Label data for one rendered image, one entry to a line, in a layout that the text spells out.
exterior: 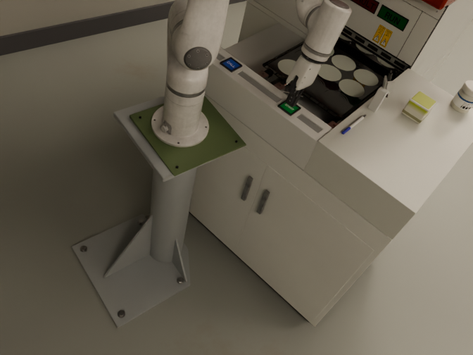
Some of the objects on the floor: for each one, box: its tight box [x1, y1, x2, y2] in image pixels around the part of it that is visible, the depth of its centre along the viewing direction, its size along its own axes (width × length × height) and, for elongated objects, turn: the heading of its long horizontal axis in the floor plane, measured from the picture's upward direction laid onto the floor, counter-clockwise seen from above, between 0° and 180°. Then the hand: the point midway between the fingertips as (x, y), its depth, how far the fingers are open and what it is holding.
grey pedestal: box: [72, 96, 219, 328], centre depth 173 cm, size 51×44×82 cm
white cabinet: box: [189, 94, 392, 327], centre depth 198 cm, size 64×96×82 cm, turn 39°
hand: (292, 98), depth 139 cm, fingers closed
